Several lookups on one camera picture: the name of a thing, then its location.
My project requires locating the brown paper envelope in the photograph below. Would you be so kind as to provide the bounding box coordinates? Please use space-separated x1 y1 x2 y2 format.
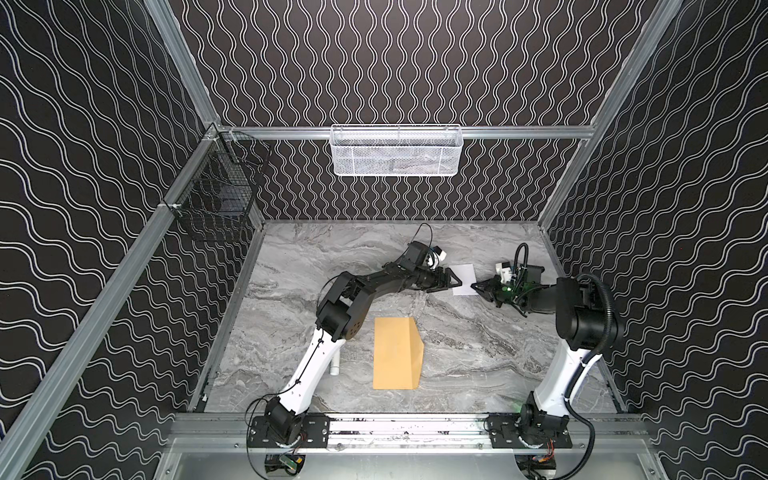
372 317 424 390

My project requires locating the white glue stick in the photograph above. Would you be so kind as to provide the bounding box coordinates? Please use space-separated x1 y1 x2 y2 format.
330 351 340 376

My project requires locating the white paper letter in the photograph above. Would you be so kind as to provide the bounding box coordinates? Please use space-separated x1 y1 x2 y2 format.
451 264 477 296

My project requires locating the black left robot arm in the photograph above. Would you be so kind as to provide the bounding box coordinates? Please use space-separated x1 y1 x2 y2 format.
264 241 463 445

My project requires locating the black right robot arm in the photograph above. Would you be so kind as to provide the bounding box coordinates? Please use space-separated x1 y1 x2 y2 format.
471 262 620 448

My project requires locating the aluminium back crossbar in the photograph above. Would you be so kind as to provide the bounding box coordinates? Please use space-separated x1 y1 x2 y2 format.
223 125 596 141

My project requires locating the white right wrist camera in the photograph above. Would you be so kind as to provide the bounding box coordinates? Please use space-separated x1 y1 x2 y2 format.
495 261 516 285

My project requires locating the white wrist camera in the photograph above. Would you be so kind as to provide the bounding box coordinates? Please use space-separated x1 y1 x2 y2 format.
495 261 516 285
425 246 447 270

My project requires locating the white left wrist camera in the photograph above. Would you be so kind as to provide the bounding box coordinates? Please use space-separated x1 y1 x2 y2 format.
425 246 447 270

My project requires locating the black corrugated cable conduit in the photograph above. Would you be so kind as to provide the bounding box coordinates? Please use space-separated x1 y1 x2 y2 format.
512 242 620 480

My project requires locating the white wire mesh basket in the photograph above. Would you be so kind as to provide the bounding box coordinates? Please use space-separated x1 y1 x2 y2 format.
329 134 464 177

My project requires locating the black wire basket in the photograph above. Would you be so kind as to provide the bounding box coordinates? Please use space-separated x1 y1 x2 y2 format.
168 124 264 244

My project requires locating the aluminium frame corner post right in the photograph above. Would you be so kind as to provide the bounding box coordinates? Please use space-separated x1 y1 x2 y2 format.
538 0 683 232

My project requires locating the aluminium frame corner post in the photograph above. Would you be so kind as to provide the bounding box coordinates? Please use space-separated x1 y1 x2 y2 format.
144 0 221 125
538 0 683 232

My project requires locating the aluminium frame corner post left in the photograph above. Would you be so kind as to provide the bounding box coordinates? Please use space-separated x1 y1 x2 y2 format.
144 0 221 125

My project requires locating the aluminium left side rail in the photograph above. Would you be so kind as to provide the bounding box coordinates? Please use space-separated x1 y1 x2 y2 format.
1 124 216 479

